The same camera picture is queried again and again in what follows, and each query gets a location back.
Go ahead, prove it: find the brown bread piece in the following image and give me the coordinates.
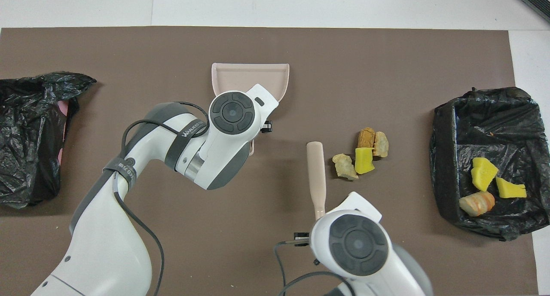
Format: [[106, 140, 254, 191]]
[[358, 128, 376, 150]]

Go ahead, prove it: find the pale bread piece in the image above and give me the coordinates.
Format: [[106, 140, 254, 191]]
[[332, 153, 359, 180], [373, 131, 389, 158]]

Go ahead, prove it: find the black bag lined pink bin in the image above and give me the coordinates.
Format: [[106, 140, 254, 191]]
[[0, 72, 97, 209]]

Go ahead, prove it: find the notched yellow sponge piece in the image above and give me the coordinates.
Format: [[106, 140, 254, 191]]
[[495, 177, 527, 199]]

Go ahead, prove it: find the beige plastic dustpan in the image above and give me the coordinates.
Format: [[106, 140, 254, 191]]
[[211, 63, 290, 157]]

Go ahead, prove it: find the brown table mat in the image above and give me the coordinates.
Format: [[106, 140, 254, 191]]
[[0, 27, 539, 296]]

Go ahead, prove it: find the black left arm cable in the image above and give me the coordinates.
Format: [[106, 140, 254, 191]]
[[113, 101, 211, 296]]

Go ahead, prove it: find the beige hand brush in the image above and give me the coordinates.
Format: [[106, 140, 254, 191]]
[[306, 141, 327, 221]]

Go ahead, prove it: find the green and yellow sponge piece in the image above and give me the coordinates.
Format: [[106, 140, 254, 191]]
[[471, 157, 499, 192]]

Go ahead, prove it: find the striped orange bread piece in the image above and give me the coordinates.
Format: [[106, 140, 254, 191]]
[[459, 191, 495, 217]]

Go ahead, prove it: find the yellow sponge block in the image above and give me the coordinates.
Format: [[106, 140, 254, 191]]
[[354, 147, 376, 175]]

